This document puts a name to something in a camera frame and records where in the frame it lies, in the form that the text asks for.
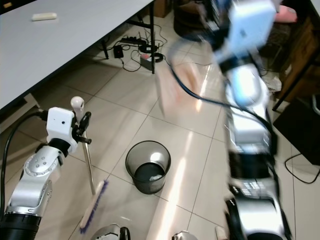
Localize black metal table leg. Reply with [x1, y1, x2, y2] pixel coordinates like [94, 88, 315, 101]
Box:
[148, 2, 156, 75]

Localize robot right leg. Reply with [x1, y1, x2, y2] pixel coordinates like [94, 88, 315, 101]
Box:
[172, 231, 198, 240]

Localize black power strip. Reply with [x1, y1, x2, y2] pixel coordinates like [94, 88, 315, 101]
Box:
[120, 36, 148, 48]

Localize black power adapter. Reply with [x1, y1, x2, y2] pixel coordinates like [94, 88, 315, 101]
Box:
[113, 44, 124, 59]

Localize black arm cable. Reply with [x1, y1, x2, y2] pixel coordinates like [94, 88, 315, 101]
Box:
[167, 40, 276, 131]
[2, 111, 48, 216]

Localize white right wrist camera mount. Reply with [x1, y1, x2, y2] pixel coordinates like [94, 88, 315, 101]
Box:
[227, 0, 278, 56]

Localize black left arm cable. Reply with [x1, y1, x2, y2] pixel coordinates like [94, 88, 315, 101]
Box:
[2, 111, 48, 216]

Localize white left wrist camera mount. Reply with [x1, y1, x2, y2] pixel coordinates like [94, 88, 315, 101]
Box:
[46, 106, 77, 143]

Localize white papers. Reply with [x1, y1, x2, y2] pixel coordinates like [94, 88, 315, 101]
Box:
[262, 74, 282, 94]

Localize black box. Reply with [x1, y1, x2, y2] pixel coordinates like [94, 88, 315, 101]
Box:
[274, 95, 320, 152]

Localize metal-handled broom with purple bristles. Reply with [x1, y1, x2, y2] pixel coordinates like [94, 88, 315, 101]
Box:
[71, 96, 111, 234]

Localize thin black floor cable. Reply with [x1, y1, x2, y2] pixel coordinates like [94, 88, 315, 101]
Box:
[284, 150, 320, 185]

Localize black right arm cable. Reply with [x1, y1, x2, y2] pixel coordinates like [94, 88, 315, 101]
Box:
[167, 40, 276, 131]

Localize pale plastic dustpan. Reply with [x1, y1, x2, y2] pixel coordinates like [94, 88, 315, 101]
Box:
[154, 59, 207, 117]

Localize black mesh waste bin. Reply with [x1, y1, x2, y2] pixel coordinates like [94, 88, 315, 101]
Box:
[125, 140, 172, 195]

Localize robot left leg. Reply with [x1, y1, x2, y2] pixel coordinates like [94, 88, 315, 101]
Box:
[95, 225, 131, 240]

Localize flat red device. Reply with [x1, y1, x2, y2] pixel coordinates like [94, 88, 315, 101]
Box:
[138, 52, 163, 64]

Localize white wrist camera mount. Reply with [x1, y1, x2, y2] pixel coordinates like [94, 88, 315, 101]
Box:
[46, 106, 77, 143]
[227, 0, 278, 56]

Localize small white oblong object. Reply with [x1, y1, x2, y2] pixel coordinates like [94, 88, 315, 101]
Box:
[31, 12, 58, 22]

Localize robot leg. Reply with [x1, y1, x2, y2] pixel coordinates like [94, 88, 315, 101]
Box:
[172, 231, 198, 240]
[95, 225, 131, 240]

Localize wooden desk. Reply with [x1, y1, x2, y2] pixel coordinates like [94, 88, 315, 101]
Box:
[277, 15, 320, 103]

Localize dark brown round pouf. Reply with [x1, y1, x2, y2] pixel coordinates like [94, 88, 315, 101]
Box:
[172, 0, 213, 37]

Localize pink pillow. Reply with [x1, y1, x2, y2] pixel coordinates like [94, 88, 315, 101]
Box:
[274, 4, 300, 24]

